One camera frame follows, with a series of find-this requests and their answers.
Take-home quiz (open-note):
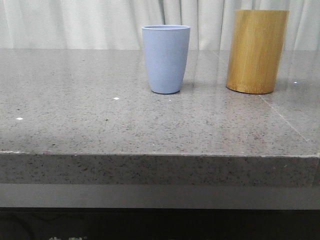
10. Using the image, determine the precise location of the bamboo cylindrical holder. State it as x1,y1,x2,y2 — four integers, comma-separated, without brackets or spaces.
226,9,289,94

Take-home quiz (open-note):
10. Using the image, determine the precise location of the white curtain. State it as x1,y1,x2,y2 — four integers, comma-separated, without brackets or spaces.
0,0,320,51

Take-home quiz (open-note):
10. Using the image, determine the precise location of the blue plastic cup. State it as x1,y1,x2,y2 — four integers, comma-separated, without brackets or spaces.
142,25,191,94

